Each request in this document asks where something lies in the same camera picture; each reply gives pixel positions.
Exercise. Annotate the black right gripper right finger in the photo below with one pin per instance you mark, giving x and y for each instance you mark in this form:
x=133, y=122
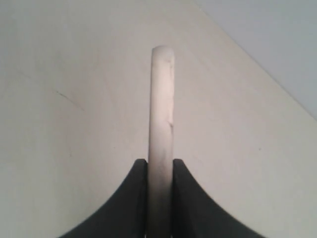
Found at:
x=196, y=215

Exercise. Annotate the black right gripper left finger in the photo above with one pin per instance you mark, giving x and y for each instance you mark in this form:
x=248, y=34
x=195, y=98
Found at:
x=125, y=212

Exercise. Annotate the wooden paint brush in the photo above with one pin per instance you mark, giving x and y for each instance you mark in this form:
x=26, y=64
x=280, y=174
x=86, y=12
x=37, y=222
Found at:
x=160, y=142

